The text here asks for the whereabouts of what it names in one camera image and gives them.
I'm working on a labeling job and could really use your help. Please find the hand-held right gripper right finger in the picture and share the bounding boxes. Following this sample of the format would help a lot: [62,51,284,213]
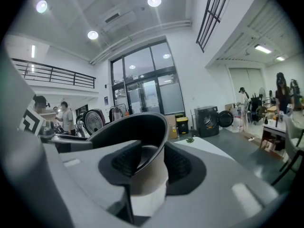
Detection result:
[147,141,288,228]

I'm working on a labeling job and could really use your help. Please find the brown cardboard box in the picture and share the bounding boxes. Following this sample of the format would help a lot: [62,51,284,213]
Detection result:
[163,114,179,139]

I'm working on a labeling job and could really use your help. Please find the white ceiling pipes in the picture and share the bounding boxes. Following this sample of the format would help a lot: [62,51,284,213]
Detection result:
[89,19,192,66]

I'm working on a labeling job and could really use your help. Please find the cluttered work desk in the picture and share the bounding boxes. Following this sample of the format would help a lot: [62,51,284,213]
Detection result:
[260,110,304,152]

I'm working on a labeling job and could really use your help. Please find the glass entrance doors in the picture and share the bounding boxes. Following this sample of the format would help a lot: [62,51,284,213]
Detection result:
[110,39,186,122]

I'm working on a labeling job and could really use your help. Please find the white ceiling air conditioner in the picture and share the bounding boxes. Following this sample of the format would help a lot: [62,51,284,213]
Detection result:
[102,10,136,32]

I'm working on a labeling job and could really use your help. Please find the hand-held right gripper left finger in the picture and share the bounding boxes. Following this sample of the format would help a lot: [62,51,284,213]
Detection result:
[59,140,143,223]

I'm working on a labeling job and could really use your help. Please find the maroon rice cooker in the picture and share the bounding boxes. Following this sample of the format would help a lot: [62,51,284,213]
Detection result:
[76,108,106,139]

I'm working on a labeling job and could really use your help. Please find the black balcony railing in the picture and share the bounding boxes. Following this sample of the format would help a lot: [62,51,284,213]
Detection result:
[196,0,232,53]
[11,58,96,89]

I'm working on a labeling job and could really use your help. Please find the dark pot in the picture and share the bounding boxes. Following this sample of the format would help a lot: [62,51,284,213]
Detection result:
[86,112,170,197]

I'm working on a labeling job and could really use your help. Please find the black clothes rack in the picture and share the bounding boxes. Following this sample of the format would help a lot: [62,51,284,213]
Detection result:
[109,103,130,123]

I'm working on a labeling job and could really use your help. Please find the white chair black legs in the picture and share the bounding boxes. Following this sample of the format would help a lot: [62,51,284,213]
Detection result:
[270,115,304,187]

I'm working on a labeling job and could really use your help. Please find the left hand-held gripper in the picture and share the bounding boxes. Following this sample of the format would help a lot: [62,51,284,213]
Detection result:
[19,107,94,154]

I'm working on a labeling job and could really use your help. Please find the white plastic bags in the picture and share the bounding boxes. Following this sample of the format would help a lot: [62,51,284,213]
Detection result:
[231,117,244,134]

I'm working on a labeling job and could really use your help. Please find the black washing machine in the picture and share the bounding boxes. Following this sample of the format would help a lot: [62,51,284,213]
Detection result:
[194,105,235,138]

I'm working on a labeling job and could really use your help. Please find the black bin yellow lid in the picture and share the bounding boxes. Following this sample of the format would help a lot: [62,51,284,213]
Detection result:
[175,114,190,135]

